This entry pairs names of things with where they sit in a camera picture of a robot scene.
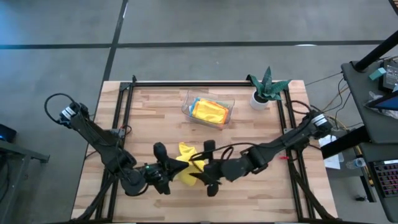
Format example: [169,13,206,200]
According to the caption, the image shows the black keyboard green keys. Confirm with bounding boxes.
[371,159,398,199]

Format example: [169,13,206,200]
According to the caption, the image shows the dark grey metal stand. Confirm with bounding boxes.
[0,139,50,224]

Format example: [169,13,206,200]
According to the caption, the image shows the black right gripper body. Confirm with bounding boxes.
[203,157,251,184]

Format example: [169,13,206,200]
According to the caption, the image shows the white plant pot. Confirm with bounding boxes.
[249,90,271,111]

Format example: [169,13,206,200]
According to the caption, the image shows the thin black floor cable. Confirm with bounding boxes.
[304,72,343,86]

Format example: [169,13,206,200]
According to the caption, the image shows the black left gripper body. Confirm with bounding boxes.
[143,161,175,189]

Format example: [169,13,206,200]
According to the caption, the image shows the dark grey desk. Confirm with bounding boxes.
[356,141,398,223]
[340,60,398,144]

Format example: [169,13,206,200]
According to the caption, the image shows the black metal pole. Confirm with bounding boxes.
[353,30,398,73]

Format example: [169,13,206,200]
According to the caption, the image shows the clear plastic bottle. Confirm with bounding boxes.
[345,157,367,170]

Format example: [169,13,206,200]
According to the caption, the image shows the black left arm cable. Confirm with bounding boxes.
[44,93,77,124]

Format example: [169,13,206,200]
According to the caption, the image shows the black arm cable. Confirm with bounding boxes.
[289,99,315,116]
[44,93,77,124]

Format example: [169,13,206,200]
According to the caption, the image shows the black right camera cable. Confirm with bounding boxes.
[191,142,259,163]

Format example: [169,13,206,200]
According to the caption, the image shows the clear plastic bin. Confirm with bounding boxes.
[181,89,236,131]

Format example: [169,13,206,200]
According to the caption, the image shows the black electronic device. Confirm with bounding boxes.
[381,58,398,93]

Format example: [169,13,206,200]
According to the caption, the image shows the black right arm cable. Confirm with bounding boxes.
[289,99,315,116]

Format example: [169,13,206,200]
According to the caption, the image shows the small teal box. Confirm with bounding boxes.
[369,67,387,82]

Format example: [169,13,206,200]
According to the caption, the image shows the black aluminium table frame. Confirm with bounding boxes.
[73,74,338,224]

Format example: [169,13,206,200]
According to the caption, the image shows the green snake plant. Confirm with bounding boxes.
[246,65,292,102]

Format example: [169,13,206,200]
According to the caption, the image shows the yellow microfiber towel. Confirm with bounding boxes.
[175,142,206,187]
[192,98,230,124]

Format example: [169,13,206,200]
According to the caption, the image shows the dark tablet screen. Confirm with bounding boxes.
[366,91,398,112]

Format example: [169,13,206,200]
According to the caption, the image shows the white paper sheet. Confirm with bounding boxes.
[318,133,345,170]

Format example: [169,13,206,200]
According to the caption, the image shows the dark device blue light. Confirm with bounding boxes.
[0,123,17,144]

